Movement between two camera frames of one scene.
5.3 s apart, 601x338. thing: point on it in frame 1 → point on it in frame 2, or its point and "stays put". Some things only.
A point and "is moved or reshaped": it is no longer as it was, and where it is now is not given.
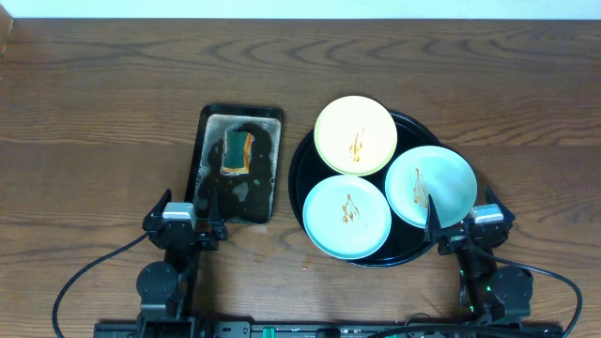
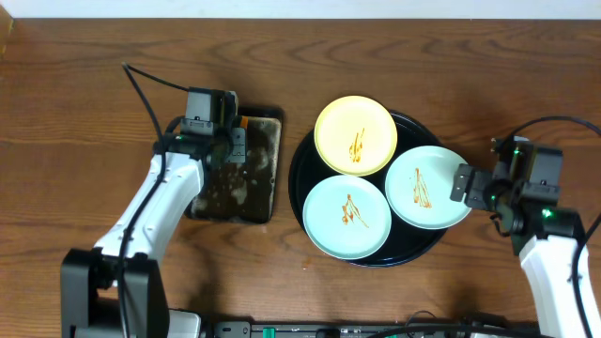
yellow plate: [355, 135] stays put
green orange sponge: [237, 152] is moved or reshaped
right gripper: [453, 239] → [474, 196]
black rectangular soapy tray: [246, 198] stays put
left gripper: [186, 232] → [237, 145]
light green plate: [436, 172] stays put
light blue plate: [346, 217] stays put
